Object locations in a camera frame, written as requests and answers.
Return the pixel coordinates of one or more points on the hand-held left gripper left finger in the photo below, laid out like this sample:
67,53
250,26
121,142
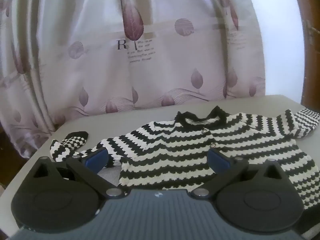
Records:
98,159

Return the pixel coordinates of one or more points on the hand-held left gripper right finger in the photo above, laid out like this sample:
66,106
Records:
218,160

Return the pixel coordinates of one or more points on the black and white striped sweater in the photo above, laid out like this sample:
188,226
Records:
200,150

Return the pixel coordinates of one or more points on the leaf print curtain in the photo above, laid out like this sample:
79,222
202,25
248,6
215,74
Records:
125,50

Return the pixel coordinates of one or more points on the brown wooden door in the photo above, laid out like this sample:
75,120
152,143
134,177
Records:
309,42

